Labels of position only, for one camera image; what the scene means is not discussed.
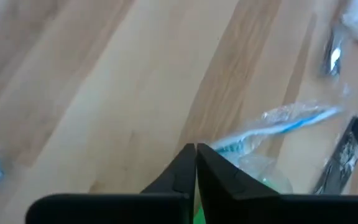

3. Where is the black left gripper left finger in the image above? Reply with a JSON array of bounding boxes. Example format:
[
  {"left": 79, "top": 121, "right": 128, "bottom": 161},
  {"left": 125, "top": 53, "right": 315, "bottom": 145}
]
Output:
[{"left": 25, "top": 142, "right": 198, "bottom": 224}]

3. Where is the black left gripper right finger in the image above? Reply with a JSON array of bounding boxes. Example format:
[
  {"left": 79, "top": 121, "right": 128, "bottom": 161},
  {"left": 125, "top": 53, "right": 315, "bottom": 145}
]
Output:
[{"left": 196, "top": 142, "right": 358, "bottom": 224}]

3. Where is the blue toothbrush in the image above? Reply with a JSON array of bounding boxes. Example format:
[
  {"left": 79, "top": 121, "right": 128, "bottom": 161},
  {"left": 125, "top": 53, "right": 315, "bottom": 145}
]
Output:
[{"left": 209, "top": 101, "right": 344, "bottom": 195}]

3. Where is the green plastic basket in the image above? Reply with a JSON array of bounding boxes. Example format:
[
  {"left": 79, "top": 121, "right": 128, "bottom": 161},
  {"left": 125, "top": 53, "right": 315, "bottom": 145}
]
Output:
[{"left": 193, "top": 177, "right": 293, "bottom": 224}]

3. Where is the black comb in clear wrapper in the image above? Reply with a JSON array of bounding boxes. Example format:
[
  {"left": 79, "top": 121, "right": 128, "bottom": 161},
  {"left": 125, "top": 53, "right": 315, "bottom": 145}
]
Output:
[{"left": 312, "top": 115, "right": 358, "bottom": 196}]

